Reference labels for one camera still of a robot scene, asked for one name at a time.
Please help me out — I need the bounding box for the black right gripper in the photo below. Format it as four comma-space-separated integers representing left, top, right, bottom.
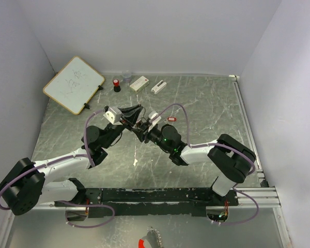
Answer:
134, 122, 172, 153

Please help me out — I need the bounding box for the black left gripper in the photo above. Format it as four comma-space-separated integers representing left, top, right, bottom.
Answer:
101, 104, 143, 149

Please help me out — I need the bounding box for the silver keyring with clips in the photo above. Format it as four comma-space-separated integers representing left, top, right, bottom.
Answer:
135, 108, 146, 128

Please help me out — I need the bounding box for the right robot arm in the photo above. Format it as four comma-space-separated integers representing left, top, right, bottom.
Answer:
132, 122, 256, 206

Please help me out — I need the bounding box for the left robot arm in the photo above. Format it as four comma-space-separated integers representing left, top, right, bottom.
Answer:
0, 104, 143, 215

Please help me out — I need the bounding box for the red black stamp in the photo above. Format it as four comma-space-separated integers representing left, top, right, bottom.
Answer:
113, 79, 121, 92

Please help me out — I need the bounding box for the green white staple box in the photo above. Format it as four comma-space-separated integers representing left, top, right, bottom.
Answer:
129, 76, 149, 93

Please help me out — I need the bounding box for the paper clip jar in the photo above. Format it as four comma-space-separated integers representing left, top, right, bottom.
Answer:
122, 70, 132, 84

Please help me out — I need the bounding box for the white stapler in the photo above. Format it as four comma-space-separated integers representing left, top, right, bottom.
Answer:
151, 80, 167, 95

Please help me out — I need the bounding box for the yellow framed whiteboard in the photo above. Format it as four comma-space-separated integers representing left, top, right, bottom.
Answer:
43, 56, 105, 115

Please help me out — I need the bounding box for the red white tool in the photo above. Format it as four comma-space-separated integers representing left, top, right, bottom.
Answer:
138, 226, 164, 248

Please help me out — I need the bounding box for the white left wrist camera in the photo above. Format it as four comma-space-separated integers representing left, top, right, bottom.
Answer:
103, 107, 122, 126

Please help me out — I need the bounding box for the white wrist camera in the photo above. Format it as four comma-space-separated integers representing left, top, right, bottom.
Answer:
148, 111, 161, 131
103, 107, 122, 126

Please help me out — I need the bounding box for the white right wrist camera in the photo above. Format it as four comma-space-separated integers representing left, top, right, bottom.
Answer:
148, 111, 161, 131

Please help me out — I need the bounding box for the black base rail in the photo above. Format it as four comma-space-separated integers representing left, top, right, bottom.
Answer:
54, 178, 240, 219

